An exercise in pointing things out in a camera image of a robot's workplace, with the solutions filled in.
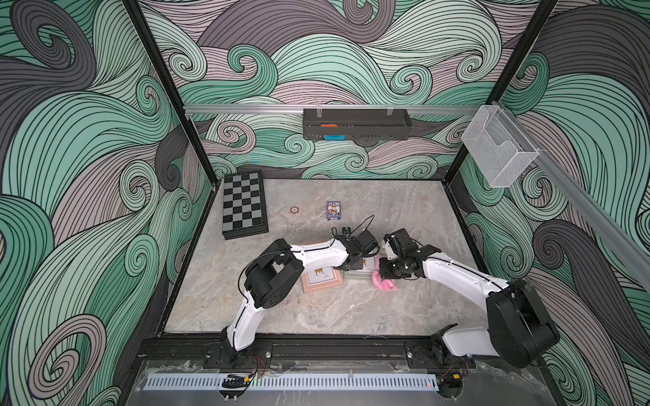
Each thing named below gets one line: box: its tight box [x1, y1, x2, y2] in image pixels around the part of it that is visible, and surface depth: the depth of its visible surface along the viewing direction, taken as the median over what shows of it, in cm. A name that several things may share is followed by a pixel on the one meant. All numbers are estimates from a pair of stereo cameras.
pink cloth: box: [371, 262, 397, 292], surface depth 83 cm
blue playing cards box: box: [326, 200, 342, 221], surface depth 109 cm
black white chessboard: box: [222, 170, 269, 241], surface depth 109 cm
